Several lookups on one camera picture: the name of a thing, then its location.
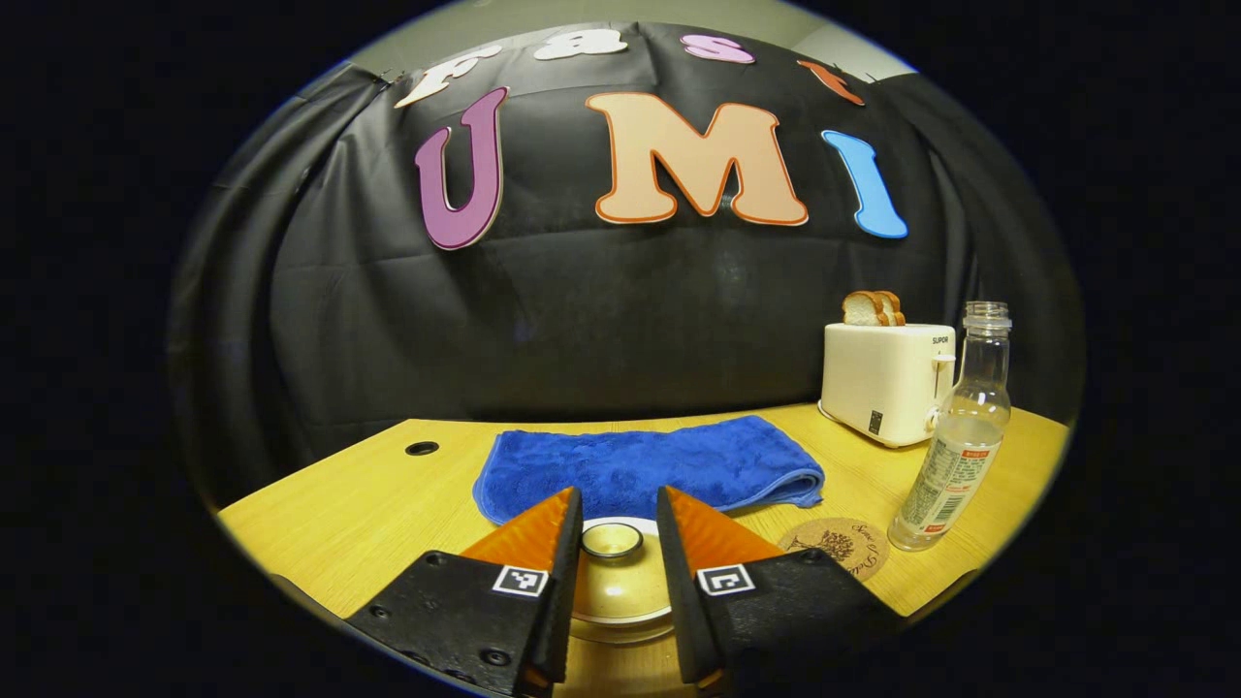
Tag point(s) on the black backdrop cloth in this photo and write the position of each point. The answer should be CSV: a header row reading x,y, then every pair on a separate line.
x,y
601,330

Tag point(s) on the blue folded towel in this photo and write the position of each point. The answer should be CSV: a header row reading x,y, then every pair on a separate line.
x,y
640,465

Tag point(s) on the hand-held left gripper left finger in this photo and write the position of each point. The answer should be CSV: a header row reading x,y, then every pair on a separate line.
x,y
465,611

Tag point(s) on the clear glass water bottle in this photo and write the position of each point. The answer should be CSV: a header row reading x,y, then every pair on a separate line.
x,y
955,456

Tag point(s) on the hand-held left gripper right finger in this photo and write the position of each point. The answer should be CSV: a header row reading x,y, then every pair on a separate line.
x,y
795,611

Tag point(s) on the cream white toaster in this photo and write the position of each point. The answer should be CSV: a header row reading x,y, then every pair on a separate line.
x,y
882,383

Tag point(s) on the round brown printed coaster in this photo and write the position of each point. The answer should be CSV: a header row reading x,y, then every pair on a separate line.
x,y
843,553

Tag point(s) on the toasted bread slice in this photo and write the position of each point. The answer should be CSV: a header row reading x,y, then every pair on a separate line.
x,y
861,310
897,308

